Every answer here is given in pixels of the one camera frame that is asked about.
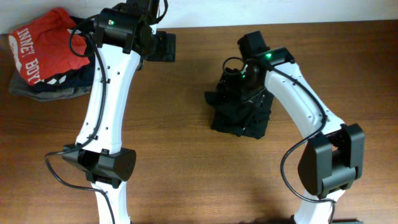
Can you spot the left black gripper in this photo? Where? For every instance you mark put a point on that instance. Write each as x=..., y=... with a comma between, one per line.
x=166, y=49

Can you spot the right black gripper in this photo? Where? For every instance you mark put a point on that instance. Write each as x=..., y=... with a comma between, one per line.
x=232, y=83

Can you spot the black t-shirt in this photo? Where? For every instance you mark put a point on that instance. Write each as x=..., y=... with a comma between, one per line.
x=241, y=120

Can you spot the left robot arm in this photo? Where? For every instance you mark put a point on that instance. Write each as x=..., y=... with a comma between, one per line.
x=123, y=38

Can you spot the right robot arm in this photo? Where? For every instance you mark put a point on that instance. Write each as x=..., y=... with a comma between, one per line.
x=333, y=151

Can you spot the navy folded garment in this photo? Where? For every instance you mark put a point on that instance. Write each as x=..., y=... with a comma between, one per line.
x=72, y=79

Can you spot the red folded printed t-shirt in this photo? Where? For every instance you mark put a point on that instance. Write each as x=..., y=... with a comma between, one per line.
x=41, y=48

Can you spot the grey folded garment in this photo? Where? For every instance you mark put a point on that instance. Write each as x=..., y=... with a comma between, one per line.
x=18, y=87

